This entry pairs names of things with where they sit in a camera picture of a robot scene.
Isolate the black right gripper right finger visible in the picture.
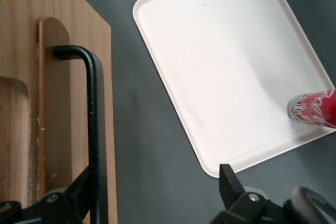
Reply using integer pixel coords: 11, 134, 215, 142
209, 163, 287, 224

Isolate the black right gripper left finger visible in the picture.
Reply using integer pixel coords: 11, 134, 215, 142
20, 166, 92, 224

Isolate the black metal drawer handle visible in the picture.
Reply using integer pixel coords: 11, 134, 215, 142
51, 45, 109, 224

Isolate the wooden drawer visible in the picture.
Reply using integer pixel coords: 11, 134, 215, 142
0, 0, 118, 224

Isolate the red cola can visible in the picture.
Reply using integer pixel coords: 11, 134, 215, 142
287, 89, 336, 130

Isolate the white rectangular tray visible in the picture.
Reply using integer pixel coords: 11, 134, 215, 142
132, 0, 336, 179

